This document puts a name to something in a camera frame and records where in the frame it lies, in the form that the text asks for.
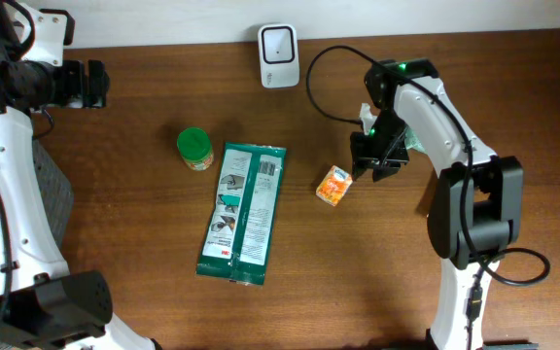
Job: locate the orange tissue packet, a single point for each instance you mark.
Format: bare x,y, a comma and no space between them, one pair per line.
334,186

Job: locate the grey plastic mesh basket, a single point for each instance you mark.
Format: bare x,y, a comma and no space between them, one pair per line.
55,190

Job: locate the green white wipes pack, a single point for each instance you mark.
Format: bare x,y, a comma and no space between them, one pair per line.
238,239

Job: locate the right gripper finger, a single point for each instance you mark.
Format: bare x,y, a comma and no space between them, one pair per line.
384,171
359,167

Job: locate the green lid jar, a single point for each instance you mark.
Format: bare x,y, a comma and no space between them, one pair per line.
195,148

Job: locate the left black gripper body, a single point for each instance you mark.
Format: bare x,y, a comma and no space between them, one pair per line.
86,84

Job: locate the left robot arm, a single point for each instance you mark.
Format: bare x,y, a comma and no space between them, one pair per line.
42,304

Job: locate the mint green snack packet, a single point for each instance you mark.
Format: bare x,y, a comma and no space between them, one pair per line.
412,141

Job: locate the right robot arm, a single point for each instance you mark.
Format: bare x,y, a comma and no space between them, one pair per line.
475,215

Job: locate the white barcode scanner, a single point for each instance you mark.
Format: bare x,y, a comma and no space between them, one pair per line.
278,52

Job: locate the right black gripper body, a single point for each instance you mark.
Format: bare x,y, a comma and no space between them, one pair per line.
382,145

